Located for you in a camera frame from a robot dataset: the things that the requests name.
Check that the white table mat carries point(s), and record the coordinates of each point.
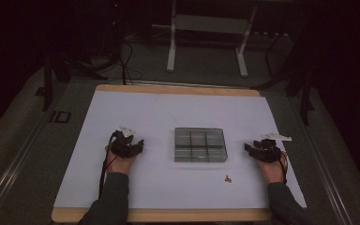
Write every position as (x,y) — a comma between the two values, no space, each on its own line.
(168,118)

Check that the black pole stand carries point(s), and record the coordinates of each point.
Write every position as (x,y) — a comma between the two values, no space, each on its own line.
(118,37)

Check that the white metal stand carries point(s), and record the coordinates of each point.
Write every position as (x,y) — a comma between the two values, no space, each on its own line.
(211,24)

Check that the person's left hand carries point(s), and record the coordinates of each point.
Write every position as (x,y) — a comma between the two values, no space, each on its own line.
(120,165)

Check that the person's right hand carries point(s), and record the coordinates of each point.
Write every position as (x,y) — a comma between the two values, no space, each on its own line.
(272,171)

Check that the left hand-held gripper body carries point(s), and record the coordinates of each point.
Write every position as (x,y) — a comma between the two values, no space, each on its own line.
(123,147)

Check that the black floor bracket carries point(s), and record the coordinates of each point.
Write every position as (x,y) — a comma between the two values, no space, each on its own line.
(61,116)

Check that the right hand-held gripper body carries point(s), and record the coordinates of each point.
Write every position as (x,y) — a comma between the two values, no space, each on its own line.
(268,151)

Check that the metal floor rail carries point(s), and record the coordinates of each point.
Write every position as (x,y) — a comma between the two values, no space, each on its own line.
(325,175)
(9,175)

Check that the black angled stand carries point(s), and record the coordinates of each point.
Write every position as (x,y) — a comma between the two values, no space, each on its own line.
(304,90)

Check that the clear plastic compartment box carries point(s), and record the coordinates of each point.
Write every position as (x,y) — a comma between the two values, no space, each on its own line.
(200,145)

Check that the black tripod stand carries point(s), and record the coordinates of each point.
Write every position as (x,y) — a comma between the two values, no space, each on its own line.
(61,67)

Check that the small brown trinket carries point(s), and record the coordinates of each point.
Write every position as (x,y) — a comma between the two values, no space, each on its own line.
(228,178)

